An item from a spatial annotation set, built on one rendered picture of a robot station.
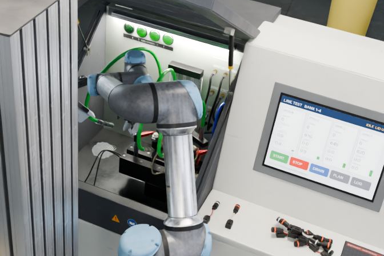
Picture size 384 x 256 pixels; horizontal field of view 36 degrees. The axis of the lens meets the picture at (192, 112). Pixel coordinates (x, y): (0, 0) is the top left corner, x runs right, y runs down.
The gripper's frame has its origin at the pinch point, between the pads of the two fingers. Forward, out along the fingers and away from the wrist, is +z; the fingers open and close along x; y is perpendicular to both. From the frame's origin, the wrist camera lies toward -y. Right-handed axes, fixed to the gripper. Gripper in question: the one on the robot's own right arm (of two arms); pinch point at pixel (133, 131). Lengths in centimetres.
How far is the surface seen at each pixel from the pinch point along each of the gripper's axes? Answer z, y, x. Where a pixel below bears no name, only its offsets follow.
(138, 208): 16.6, 21.5, 14.3
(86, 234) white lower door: 39.3, 22.7, -7.4
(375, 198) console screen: -4, -3, 93
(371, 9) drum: 71, -373, 55
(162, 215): 16.6, 20.8, 23.6
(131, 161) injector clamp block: 13.7, 1.6, 0.5
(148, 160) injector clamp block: 15.7, -4.5, 5.3
